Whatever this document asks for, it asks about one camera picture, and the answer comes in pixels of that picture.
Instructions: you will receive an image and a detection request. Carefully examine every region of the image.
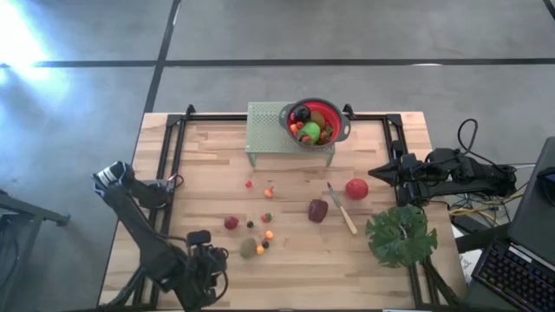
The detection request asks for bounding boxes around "dark red bell pepper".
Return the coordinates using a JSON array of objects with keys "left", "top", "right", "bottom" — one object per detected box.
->
[{"left": 308, "top": 198, "right": 330, "bottom": 224}]

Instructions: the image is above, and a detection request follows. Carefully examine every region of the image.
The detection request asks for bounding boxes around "white paper sheet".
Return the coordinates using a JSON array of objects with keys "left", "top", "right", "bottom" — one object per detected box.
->
[{"left": 458, "top": 249, "right": 480, "bottom": 285}]

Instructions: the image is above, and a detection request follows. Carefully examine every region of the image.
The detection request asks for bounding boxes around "green apple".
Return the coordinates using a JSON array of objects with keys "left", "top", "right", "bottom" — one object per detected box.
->
[{"left": 300, "top": 121, "right": 322, "bottom": 142}]

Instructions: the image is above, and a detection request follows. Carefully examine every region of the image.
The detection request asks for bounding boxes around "olive green oval fruit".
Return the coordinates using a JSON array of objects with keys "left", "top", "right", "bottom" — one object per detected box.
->
[{"left": 239, "top": 236, "right": 258, "bottom": 260}]

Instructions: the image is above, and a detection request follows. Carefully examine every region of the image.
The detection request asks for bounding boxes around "red collapsible colander bowl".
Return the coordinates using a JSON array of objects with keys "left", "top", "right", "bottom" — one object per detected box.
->
[{"left": 277, "top": 96, "right": 351, "bottom": 152}]

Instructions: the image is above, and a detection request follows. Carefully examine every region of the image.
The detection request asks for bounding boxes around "knife with wooden handle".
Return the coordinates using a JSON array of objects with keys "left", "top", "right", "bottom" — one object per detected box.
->
[{"left": 326, "top": 181, "right": 359, "bottom": 236}]

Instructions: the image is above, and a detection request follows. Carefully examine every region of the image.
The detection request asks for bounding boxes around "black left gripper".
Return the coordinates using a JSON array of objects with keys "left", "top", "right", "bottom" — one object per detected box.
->
[{"left": 181, "top": 242, "right": 230, "bottom": 311}]

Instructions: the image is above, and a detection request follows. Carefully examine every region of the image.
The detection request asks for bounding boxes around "green potted plant white pot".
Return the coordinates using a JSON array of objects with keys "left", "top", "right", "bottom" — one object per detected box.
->
[{"left": 365, "top": 204, "right": 439, "bottom": 269}]

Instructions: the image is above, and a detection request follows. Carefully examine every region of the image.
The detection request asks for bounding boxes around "bright red round fruit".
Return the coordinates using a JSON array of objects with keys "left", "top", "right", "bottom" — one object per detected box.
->
[{"left": 344, "top": 178, "right": 370, "bottom": 201}]

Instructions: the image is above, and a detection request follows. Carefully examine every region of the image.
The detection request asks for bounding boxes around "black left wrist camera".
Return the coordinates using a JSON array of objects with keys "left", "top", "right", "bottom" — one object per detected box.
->
[{"left": 186, "top": 230, "right": 212, "bottom": 249}]

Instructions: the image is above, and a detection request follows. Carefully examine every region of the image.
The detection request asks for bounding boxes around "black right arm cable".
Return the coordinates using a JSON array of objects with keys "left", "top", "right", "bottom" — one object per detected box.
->
[{"left": 456, "top": 117, "right": 517, "bottom": 174}]

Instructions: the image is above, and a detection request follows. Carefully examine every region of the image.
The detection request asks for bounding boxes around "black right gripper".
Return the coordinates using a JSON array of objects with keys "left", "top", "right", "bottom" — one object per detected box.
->
[{"left": 367, "top": 152, "right": 431, "bottom": 197}]

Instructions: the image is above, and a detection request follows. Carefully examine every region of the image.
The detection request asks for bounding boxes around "black aluminium rig frame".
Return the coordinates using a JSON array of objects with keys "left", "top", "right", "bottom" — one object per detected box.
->
[{"left": 98, "top": 103, "right": 463, "bottom": 311}]

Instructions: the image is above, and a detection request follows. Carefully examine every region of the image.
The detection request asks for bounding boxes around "dark metal stand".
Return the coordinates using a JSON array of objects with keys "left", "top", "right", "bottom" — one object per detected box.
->
[{"left": 0, "top": 188, "right": 71, "bottom": 312}]

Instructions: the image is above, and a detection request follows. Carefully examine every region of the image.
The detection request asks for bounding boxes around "yellow cable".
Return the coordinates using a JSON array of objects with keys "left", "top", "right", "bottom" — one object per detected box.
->
[{"left": 447, "top": 192, "right": 528, "bottom": 218}]

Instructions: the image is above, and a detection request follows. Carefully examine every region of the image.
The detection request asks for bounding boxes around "pale green perforated metal shelf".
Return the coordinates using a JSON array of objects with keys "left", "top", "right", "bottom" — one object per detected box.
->
[{"left": 245, "top": 101, "right": 336, "bottom": 168}]

